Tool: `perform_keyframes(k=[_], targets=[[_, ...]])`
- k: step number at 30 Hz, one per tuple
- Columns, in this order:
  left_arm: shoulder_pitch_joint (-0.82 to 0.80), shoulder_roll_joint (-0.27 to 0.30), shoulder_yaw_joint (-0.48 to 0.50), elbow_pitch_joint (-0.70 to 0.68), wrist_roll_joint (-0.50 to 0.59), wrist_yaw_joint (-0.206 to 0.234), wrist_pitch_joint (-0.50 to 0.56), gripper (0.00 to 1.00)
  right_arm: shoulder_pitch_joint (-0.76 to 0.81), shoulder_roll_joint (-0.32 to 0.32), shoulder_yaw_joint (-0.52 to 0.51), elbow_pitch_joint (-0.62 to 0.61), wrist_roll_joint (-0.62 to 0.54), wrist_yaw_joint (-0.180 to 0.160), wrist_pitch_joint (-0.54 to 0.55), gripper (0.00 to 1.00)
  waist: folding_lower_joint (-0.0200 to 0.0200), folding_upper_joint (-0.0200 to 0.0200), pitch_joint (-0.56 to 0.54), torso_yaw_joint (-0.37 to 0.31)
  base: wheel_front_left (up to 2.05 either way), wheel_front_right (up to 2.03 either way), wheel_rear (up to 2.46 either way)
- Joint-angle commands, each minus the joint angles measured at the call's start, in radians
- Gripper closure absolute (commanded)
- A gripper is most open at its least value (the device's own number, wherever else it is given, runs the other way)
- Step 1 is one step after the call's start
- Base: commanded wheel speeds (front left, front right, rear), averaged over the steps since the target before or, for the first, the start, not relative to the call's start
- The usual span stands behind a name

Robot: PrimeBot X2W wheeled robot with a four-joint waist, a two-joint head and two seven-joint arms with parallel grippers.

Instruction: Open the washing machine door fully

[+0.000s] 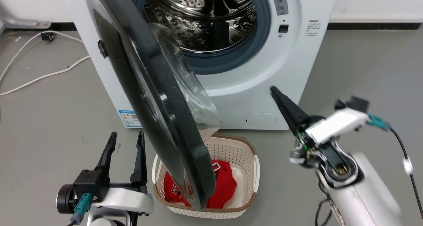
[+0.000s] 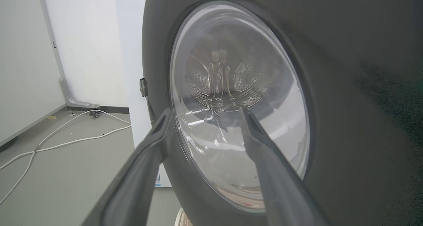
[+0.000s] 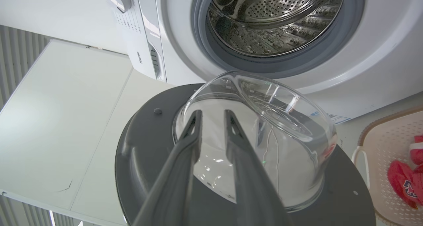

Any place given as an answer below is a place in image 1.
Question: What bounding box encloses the red printed garment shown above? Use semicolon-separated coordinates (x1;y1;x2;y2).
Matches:
164;159;238;209

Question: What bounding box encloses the white front-load washing machine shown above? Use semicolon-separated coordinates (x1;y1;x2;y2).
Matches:
61;0;341;131

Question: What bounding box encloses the oval drain filter cover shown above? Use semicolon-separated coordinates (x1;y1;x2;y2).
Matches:
245;113;277;129

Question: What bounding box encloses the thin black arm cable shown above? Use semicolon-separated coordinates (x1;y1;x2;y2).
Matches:
315;178;333;226

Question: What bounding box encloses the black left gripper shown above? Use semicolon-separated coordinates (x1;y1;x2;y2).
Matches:
56;131;148;215

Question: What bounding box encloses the grey flat base plate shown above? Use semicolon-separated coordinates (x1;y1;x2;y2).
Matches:
0;18;52;35

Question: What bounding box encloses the black right camera cable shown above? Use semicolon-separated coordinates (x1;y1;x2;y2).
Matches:
389;128;423;220

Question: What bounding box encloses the teal left camera connector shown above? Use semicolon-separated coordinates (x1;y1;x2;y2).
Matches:
71;193;93;225

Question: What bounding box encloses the cream laundry basket brown rim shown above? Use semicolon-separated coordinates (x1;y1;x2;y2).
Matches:
152;134;260;219

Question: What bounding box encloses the black door hinge bracket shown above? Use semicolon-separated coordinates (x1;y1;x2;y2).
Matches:
98;40;109;58

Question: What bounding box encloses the teal right camera connector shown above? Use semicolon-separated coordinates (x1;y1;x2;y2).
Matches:
367;114;391;132

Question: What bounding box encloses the white floor cable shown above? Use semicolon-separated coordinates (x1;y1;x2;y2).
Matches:
0;56;90;97
0;30;83;83

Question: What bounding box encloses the blue energy label sticker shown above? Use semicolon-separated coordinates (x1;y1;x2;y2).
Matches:
118;110;142;128

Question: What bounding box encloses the dark grey round washer door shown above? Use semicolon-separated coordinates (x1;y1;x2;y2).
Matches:
84;0;222;211

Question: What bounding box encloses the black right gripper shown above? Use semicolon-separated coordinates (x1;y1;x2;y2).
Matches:
270;86;360;187

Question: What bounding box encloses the small printed warning label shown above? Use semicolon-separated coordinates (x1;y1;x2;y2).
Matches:
306;20;321;37

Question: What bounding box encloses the perforated steel washer drum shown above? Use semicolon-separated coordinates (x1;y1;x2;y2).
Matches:
144;0;258;53

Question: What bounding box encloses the blue-grey rubber door gasket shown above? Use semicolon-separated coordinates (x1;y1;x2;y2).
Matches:
132;0;271;75

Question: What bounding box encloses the teal camera connector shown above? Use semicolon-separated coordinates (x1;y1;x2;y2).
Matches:
71;193;93;225
367;114;391;132

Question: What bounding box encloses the grey control label strip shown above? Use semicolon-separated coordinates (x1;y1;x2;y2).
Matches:
269;0;289;16

